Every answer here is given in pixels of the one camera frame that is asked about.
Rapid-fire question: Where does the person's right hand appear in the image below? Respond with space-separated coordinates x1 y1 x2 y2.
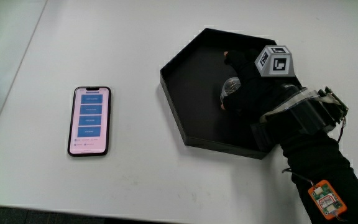
220 45 349 153

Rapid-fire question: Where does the clear round paper clip case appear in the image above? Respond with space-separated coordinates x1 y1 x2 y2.
219 77 241 101

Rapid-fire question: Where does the black hexagonal plate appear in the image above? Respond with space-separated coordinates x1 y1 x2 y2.
159 27 304 161

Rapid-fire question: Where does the person's right forearm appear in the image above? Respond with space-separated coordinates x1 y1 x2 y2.
280 130 358 224

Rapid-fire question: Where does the orange sensor board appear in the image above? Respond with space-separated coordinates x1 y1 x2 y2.
308 179 348 221

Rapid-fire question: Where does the black smartphone with lit screen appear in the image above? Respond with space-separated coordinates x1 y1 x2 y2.
67 86 112 157

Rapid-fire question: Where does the thin black cable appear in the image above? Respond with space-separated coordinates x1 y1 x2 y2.
282 167 316 187

